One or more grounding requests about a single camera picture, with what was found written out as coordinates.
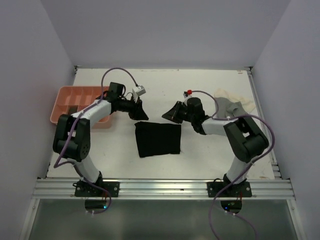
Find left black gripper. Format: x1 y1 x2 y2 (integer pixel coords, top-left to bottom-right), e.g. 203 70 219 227
117 95 148 120

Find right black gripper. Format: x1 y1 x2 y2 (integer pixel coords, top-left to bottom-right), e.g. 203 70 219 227
162 100 195 123

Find black underwear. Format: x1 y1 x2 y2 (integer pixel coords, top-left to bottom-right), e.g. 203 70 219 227
134 121 182 158

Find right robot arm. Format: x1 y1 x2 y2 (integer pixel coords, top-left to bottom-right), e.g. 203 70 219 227
162 97 269 197

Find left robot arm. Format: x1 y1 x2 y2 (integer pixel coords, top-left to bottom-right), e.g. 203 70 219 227
52 82 149 197

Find grey and cream underwear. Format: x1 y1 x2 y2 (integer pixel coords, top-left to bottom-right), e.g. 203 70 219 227
213 88 256 118

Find dark rolled cloth in tray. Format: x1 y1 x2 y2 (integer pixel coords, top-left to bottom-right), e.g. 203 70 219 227
67 106 78 115

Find pink compartment tray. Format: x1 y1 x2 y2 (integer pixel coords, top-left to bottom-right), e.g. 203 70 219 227
50 86 113 129

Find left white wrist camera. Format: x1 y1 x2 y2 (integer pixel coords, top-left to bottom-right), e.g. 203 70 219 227
132 85 146 97

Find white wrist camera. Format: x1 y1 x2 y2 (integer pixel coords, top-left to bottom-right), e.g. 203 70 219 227
183 89 193 99
132 85 146 97

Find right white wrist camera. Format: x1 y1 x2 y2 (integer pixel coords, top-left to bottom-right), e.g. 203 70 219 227
183 89 193 99

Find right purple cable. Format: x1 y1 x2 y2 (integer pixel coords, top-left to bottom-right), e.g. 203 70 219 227
191 89 276 186

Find purple cable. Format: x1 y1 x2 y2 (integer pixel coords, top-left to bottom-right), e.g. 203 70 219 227
191 89 276 186
53 67 139 169

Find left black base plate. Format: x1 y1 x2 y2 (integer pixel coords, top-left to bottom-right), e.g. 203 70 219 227
72 180 120 198

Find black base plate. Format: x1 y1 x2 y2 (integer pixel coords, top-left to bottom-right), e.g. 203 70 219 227
72 180 120 198
206 178 253 198

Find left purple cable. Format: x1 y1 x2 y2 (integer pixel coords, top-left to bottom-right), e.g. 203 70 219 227
53 67 139 169

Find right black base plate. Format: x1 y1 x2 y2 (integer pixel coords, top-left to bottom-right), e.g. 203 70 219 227
206 178 253 198

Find aluminium mounting rail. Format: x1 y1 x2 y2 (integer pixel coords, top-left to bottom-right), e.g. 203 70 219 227
31 177 295 200

